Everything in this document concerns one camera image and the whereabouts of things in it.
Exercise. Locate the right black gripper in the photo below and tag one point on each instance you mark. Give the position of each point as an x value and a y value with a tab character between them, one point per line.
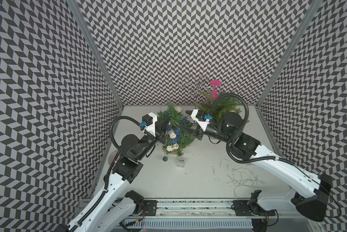
193	131

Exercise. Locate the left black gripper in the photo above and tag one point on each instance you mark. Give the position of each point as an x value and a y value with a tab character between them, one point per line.
159	133

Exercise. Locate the dark green christmas tree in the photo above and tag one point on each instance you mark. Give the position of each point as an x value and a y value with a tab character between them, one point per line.
176	130

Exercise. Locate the clear battery box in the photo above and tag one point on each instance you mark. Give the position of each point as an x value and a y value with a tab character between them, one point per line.
180	163

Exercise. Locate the thin wire fairy light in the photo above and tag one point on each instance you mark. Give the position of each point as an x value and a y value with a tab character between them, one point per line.
235	178

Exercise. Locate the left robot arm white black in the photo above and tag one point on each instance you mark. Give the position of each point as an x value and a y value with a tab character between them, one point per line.
112	185

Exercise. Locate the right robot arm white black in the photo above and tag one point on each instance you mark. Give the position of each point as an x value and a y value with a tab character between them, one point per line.
309	193

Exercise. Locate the light green fern tree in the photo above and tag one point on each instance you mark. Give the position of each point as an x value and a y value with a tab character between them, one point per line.
225	105

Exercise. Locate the chrome jewelry stand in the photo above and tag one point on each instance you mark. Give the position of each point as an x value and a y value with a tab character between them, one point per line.
193	85

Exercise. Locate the pink hourglass ornament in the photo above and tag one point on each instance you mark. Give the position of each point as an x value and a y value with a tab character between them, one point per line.
215	84

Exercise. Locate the pink glass bowl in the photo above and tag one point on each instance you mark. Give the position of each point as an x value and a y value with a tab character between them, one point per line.
111	157

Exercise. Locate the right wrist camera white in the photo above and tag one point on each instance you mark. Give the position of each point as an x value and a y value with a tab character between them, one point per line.
202	119

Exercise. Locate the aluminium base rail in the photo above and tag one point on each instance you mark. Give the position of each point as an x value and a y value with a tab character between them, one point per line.
194	215

